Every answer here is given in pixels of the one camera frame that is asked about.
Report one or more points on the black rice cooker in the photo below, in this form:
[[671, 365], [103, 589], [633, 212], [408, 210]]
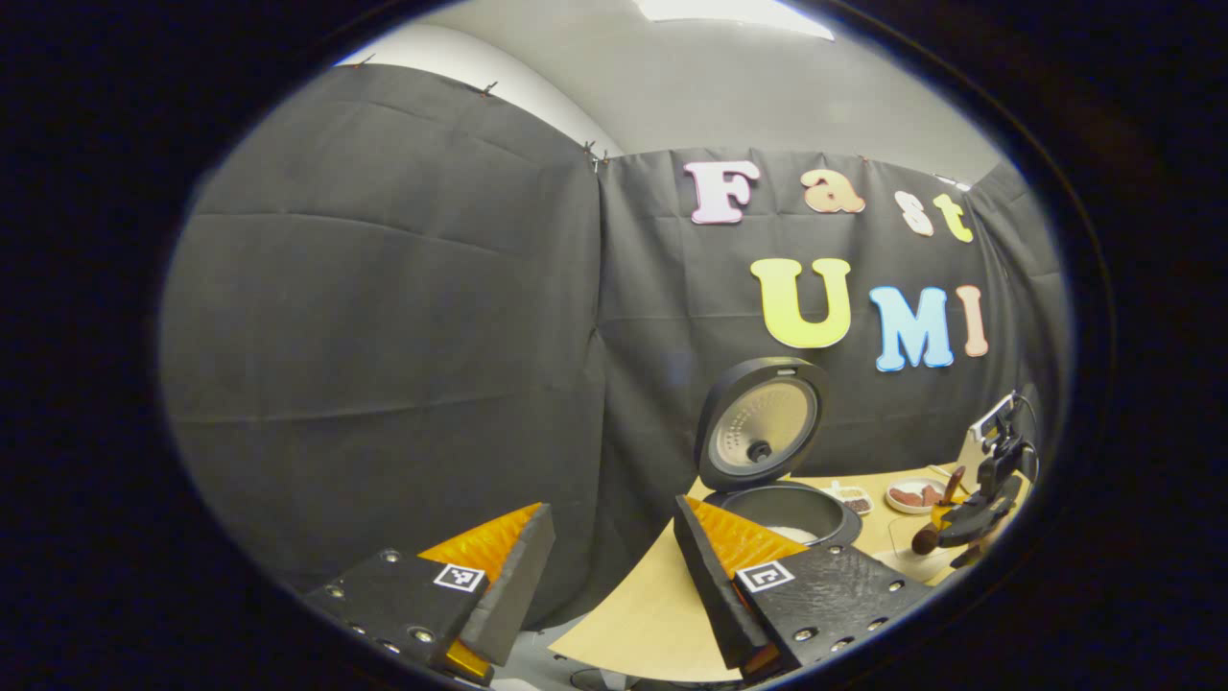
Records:
[[758, 422]]

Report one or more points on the white divided bean dish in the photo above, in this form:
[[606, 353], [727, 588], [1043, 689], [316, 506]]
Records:
[[852, 499]]

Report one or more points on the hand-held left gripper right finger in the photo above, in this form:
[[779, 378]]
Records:
[[710, 595]]

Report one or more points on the large ceiling light panel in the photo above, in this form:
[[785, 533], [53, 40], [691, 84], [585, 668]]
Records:
[[729, 14]]

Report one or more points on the red meat piece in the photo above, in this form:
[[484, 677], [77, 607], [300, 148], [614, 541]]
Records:
[[906, 496], [930, 494]]

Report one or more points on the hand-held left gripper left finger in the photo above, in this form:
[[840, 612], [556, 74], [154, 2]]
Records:
[[513, 595]]

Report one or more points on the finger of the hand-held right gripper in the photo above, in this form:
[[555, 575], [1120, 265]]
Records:
[[974, 523]]

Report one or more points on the white round plate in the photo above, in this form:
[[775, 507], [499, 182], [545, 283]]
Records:
[[897, 509]]

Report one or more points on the clear tray of rice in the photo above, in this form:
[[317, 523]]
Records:
[[902, 564]]

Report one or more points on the white rice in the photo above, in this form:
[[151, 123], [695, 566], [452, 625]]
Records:
[[791, 534]]

